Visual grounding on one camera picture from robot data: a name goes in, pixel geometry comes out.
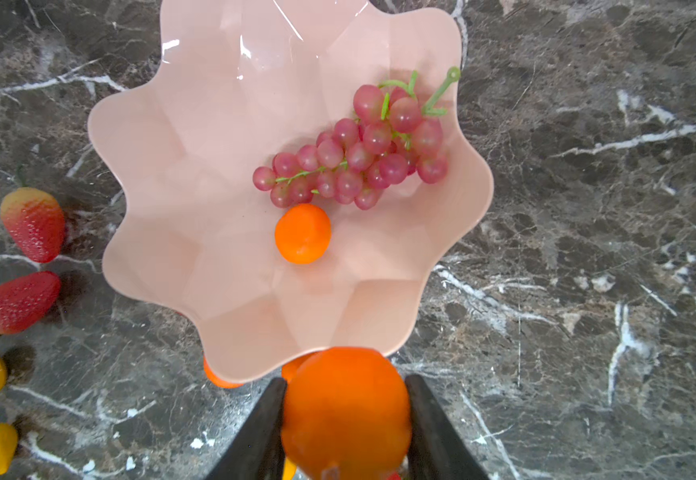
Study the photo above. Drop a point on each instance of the strawberry far left lower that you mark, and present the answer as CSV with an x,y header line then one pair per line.
x,y
26,300

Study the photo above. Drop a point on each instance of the orange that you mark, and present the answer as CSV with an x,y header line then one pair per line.
x,y
347,415
303,234
216,380
289,370

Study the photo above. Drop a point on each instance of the red grape bunch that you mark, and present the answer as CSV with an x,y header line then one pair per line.
x,y
392,135

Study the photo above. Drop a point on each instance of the yellow kumquat centre upper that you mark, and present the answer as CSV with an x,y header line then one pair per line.
x,y
289,471

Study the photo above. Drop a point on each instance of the orange bottom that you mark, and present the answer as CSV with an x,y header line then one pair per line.
x,y
303,234

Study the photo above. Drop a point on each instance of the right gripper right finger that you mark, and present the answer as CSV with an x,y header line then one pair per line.
x,y
436,450

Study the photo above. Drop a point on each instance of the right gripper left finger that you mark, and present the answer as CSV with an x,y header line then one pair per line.
x,y
256,453

